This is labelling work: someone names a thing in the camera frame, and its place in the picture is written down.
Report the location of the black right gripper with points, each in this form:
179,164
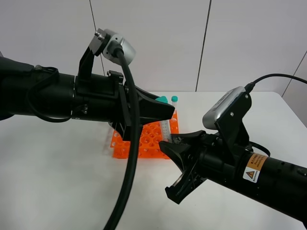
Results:
202,156

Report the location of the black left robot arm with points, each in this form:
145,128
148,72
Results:
55,97

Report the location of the teal-capped test tube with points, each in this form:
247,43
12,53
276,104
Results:
164,124

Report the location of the orange test tube rack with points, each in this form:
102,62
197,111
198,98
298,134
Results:
148,146

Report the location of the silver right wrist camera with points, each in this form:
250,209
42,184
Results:
220,107

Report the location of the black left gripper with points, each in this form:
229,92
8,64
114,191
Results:
107,99

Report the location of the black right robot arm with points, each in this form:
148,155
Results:
275,183

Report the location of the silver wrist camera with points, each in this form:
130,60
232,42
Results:
220,107
106,41

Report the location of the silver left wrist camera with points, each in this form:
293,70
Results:
106,41

